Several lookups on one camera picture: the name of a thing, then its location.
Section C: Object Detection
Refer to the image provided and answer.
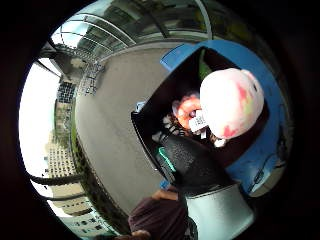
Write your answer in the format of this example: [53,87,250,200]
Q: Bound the white label tag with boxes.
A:
[188,110,209,134]

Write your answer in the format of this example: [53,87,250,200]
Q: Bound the orange plush toy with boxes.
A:
[172,94,203,132]

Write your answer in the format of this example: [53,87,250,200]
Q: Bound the the person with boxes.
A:
[114,187,190,240]

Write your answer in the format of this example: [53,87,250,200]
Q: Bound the black storage bin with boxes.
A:
[130,46,272,185]

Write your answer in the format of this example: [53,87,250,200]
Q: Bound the pink and white plush toy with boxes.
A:
[199,67,266,141]

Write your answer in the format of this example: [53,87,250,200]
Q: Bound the green hedge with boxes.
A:
[70,109,132,236]

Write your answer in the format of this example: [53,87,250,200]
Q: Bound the beige high-rise building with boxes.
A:
[42,131,89,216]

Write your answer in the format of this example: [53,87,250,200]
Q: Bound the metal rack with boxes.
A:
[75,61,106,97]

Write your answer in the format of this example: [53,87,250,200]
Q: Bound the glass canopy roof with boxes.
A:
[49,0,214,63]

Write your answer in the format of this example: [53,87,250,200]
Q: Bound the thin black cable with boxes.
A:
[248,154,287,194]

